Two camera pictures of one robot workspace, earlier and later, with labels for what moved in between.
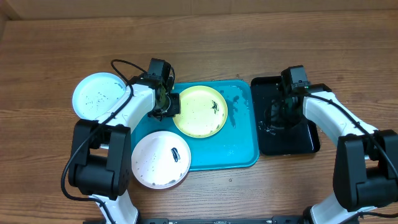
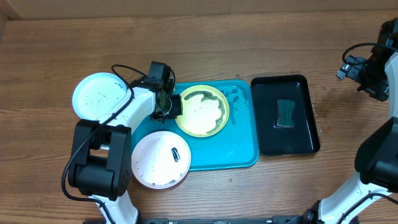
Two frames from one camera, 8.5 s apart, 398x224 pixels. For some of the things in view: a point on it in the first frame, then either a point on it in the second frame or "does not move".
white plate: x=96 y=93 does not move
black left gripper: x=175 y=108 does not move
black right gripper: x=276 y=118 → x=380 y=91
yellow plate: x=203 y=112 does not move
